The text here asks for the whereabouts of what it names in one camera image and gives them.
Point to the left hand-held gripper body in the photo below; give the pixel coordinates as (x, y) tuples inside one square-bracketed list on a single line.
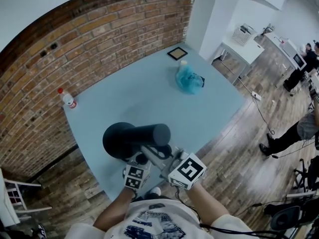
[(134, 175)]

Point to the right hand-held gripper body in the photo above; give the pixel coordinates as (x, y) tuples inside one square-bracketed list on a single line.
[(187, 170)]

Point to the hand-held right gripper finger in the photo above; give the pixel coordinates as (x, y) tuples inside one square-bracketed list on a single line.
[(163, 152)]

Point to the black table lamp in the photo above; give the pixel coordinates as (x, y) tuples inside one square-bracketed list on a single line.
[(135, 136)]

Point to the person's left forearm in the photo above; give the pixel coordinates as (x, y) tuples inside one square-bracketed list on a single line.
[(114, 209)]

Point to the person's right forearm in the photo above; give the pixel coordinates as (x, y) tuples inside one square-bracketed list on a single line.
[(207, 204)]

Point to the person's white shoe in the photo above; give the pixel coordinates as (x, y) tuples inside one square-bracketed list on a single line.
[(155, 190)]

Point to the white printed shirt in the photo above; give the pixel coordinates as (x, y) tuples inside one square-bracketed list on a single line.
[(162, 220)]

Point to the blue plastic bag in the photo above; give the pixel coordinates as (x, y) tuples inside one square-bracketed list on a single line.
[(188, 80)]

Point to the small black object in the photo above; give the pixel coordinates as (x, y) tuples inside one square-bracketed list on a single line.
[(202, 81)]

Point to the clear bottle with red cap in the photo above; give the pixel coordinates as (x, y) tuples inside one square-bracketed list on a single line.
[(69, 101)]

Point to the white power strip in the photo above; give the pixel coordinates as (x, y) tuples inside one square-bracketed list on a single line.
[(256, 95)]

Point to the black office chair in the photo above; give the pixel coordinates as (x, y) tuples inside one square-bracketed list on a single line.
[(285, 218)]

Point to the dark patterned shoe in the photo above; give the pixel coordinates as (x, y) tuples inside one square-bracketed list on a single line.
[(40, 231)]

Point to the white chair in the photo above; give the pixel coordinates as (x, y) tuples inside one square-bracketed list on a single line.
[(15, 195)]

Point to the white side table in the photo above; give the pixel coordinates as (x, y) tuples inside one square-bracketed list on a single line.
[(239, 52)]

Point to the white perforated box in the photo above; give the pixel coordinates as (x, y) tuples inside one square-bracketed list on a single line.
[(243, 35)]

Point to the long white counter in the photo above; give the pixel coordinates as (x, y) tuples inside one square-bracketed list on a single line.
[(281, 47)]

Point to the white monitor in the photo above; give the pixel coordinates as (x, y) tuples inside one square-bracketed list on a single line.
[(299, 61)]

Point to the black picture frame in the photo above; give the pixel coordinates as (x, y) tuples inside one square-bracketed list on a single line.
[(177, 53)]

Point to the black wall socket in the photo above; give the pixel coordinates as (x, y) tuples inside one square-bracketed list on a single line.
[(52, 45), (43, 53)]

